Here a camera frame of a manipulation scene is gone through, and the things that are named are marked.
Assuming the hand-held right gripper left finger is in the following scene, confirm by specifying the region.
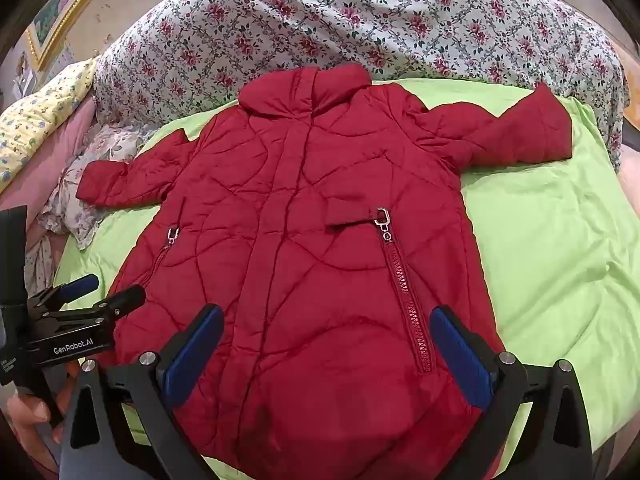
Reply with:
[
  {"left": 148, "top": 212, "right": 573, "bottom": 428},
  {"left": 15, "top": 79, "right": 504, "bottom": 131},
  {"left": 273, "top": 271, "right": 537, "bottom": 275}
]
[{"left": 60, "top": 304, "right": 226, "bottom": 480}]

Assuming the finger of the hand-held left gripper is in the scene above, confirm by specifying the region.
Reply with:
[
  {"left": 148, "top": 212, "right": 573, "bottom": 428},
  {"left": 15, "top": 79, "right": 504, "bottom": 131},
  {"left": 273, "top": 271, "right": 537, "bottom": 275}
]
[
  {"left": 39, "top": 284, "right": 148, "bottom": 332},
  {"left": 27, "top": 273, "right": 101, "bottom": 312}
]

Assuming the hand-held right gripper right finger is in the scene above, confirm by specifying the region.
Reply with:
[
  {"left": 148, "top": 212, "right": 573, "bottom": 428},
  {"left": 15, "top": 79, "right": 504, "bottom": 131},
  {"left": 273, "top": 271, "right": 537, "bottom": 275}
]
[{"left": 429, "top": 304, "right": 594, "bottom": 480}]

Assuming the red quilted jacket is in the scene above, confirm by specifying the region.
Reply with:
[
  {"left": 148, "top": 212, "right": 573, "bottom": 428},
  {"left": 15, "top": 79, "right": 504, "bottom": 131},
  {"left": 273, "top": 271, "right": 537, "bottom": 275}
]
[{"left": 76, "top": 63, "right": 574, "bottom": 480}]

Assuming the person's left hand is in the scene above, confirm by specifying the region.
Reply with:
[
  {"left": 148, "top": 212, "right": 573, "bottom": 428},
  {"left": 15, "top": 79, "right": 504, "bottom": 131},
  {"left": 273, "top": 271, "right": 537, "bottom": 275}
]
[{"left": 4, "top": 360, "right": 79, "bottom": 472}]

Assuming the white floral ruffled cloth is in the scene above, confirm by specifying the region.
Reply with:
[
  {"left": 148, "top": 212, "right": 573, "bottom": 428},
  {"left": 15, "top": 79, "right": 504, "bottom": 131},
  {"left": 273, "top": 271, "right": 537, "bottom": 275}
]
[{"left": 24, "top": 120, "right": 161, "bottom": 296}]

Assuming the pink blanket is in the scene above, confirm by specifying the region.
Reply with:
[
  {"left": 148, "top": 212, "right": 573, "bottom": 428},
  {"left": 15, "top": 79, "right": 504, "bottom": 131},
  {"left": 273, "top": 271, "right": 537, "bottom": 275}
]
[{"left": 0, "top": 95, "right": 98, "bottom": 256}]

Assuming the green bed sheet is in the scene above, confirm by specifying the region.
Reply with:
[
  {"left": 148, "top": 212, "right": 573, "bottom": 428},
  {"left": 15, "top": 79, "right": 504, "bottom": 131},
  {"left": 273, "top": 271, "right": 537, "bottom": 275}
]
[{"left": 52, "top": 79, "right": 640, "bottom": 480}]

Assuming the yellow floral pillow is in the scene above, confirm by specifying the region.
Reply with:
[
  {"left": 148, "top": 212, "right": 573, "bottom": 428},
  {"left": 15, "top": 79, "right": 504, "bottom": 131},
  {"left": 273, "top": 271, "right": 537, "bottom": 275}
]
[{"left": 0, "top": 57, "right": 98, "bottom": 193}]

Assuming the gold framed picture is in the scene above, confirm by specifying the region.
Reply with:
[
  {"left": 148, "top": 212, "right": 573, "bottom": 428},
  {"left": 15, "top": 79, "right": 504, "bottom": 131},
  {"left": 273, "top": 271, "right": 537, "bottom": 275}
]
[{"left": 25, "top": 0, "right": 126, "bottom": 68}]

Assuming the rose floral quilt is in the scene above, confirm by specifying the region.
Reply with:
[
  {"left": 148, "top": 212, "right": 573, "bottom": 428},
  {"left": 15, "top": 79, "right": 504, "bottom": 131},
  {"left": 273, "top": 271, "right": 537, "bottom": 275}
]
[{"left": 92, "top": 0, "right": 630, "bottom": 171}]

